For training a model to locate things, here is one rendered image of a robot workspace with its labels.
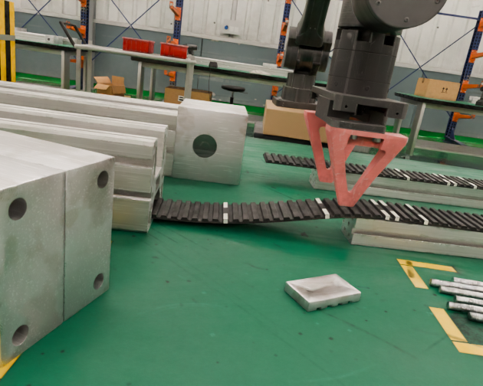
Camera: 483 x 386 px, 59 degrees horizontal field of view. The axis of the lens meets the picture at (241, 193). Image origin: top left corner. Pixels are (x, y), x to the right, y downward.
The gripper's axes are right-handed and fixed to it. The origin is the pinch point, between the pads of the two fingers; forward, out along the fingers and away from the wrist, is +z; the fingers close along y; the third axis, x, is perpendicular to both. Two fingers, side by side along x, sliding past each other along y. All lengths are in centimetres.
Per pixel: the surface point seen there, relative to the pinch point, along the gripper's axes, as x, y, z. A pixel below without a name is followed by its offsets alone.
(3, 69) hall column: -174, -309, 23
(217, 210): -11.6, -0.5, 4.3
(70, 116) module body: -27.3, -3.0, -3.0
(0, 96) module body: -39.4, -14.7, -2.2
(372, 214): 3.8, 1.7, 2.1
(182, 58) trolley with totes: -40, -312, -3
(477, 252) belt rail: 15.4, 2.1, 4.8
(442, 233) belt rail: 11.2, 2.1, 3.1
